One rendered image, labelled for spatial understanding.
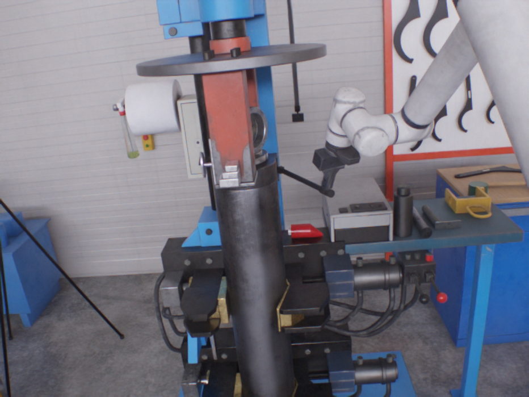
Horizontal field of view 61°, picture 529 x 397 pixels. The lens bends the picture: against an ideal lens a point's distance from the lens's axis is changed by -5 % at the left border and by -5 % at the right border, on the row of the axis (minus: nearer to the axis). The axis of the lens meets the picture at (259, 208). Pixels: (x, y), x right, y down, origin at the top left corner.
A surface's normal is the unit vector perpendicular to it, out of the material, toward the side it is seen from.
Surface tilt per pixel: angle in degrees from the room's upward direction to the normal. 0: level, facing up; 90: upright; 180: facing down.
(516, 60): 68
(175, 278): 0
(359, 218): 90
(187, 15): 90
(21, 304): 90
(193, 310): 0
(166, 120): 109
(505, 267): 90
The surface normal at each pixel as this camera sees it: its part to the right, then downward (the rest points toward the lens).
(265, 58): 0.39, 0.30
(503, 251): -0.04, 0.37
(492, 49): -0.92, 0.15
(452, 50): -0.87, 0.39
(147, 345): -0.10, -0.93
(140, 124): 0.00, 0.74
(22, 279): 0.99, -0.07
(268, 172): 0.74, 0.18
